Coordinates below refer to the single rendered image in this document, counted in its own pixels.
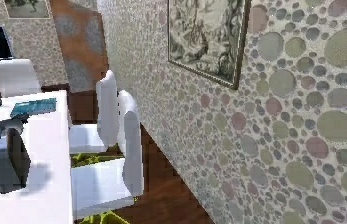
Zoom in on white chair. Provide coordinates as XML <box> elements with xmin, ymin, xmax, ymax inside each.
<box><xmin>68</xmin><ymin>69</ymin><xmax>121</xmax><ymax>155</ymax></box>
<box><xmin>70</xmin><ymin>89</ymin><xmax>145</xmax><ymax>221</ymax></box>
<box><xmin>0</xmin><ymin>58</ymin><xmax>43</xmax><ymax>99</ymax></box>

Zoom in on large dark framed picture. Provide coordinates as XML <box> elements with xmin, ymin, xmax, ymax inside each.
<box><xmin>167</xmin><ymin>0</ymin><xmax>253</xmax><ymax>91</ymax></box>

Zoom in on green patterned rug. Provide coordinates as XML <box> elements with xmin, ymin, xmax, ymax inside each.
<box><xmin>70</xmin><ymin>143</ymin><xmax>139</xmax><ymax>224</ymax></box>

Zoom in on white dining table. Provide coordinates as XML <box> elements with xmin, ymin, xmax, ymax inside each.
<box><xmin>0</xmin><ymin>89</ymin><xmax>74</xmax><ymax>224</ymax></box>

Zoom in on teal book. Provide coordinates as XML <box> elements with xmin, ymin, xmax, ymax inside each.
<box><xmin>9</xmin><ymin>97</ymin><xmax>58</xmax><ymax>119</ymax></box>

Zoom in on small pale framed picture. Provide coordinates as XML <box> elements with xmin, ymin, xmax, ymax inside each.
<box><xmin>3</xmin><ymin>0</ymin><xmax>51</xmax><ymax>20</ymax></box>

